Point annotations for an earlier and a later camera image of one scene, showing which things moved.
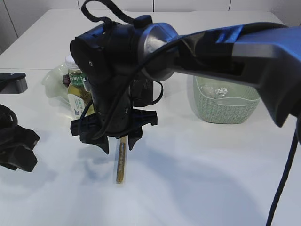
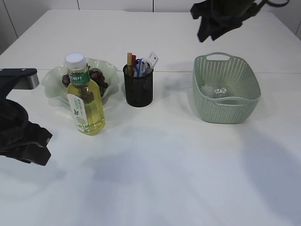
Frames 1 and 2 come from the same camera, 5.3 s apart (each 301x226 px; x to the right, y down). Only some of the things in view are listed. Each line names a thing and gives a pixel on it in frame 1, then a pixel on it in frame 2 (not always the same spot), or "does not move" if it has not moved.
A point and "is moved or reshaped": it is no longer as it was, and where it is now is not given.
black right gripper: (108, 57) to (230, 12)
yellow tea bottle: (78, 95) does not move
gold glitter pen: (121, 160) is moved or reshaped
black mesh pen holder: (142, 92) does not move
